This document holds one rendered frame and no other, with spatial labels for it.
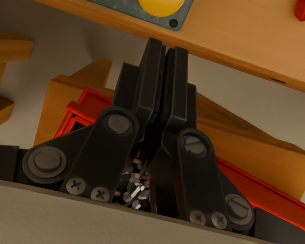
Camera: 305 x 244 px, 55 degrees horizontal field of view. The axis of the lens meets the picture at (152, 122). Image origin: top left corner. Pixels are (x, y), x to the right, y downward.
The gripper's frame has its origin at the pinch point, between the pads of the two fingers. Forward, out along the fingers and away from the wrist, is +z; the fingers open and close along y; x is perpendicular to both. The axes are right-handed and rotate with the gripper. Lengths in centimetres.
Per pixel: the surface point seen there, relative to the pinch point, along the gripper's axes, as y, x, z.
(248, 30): 6.9, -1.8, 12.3
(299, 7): 9.7, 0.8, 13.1
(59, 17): -25, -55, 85
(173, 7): 0.6, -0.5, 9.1
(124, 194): 2.2, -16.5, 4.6
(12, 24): -40, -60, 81
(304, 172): 24.6, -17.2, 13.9
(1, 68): -33, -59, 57
